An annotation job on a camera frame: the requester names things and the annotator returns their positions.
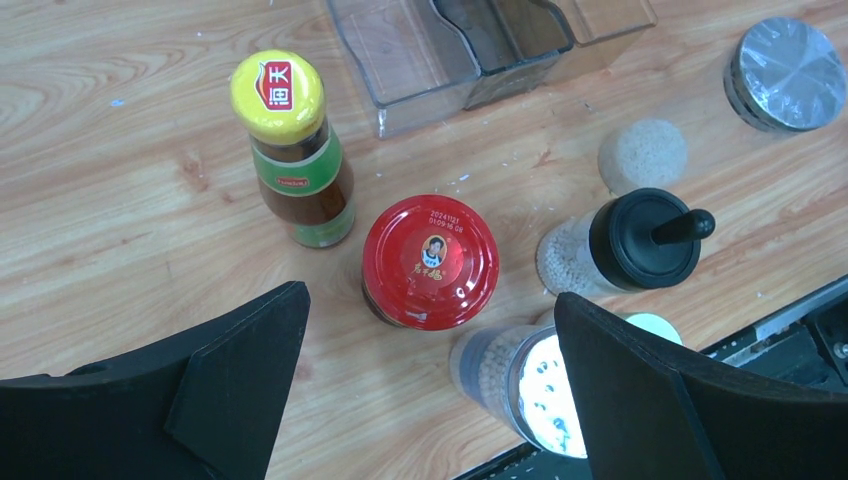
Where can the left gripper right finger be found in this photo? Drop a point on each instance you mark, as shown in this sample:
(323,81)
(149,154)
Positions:
(649,408)

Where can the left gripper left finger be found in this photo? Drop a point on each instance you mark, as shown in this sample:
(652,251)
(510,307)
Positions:
(205,403)

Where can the yellow cap sauce bottle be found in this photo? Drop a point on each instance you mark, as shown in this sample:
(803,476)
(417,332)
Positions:
(303,175)

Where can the large silver lid jar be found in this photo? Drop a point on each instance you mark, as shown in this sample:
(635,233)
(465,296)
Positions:
(782,78)

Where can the clear plastic organizer bin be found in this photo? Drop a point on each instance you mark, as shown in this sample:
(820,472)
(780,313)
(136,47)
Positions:
(421,62)

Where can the silver lid spice jar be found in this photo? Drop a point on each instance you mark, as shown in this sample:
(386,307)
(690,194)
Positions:
(518,375)

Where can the black lid grinder jar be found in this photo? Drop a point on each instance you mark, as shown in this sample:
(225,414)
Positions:
(647,239)

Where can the red lid chili jar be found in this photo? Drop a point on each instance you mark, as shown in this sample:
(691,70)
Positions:
(430,263)

